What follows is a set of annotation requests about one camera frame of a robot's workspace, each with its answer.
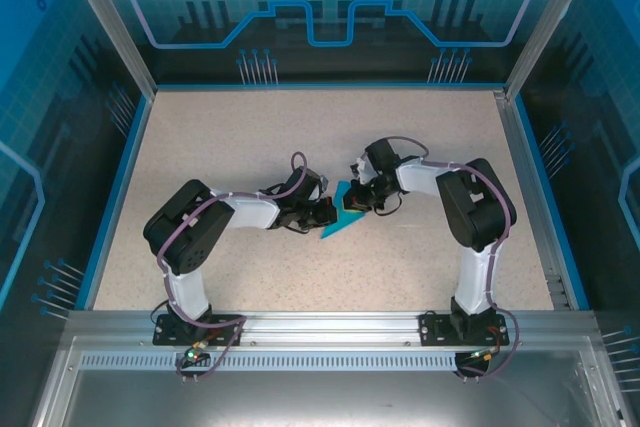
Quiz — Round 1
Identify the aluminium mounting rail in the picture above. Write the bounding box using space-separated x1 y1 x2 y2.
67 310 599 348

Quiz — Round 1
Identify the slotted grey cable duct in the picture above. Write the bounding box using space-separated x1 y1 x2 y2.
78 354 459 372

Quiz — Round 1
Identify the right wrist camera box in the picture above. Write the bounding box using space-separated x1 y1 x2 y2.
349 156 374 184

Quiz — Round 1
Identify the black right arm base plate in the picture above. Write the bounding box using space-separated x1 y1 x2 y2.
418 311 511 347

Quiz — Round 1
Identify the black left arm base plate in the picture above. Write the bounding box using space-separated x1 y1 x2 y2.
152 314 245 347

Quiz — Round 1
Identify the table side rail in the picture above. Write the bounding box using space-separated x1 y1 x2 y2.
74 93 156 311
492 89 574 311

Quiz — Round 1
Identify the small cable connector with light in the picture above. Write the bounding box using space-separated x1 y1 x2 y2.
467 346 501 363
182 341 209 366

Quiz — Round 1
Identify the aluminium frame post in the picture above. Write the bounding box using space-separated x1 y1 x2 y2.
503 0 605 99
53 0 157 98

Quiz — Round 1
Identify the blue square paper sheet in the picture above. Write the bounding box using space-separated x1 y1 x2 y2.
319 180 370 240

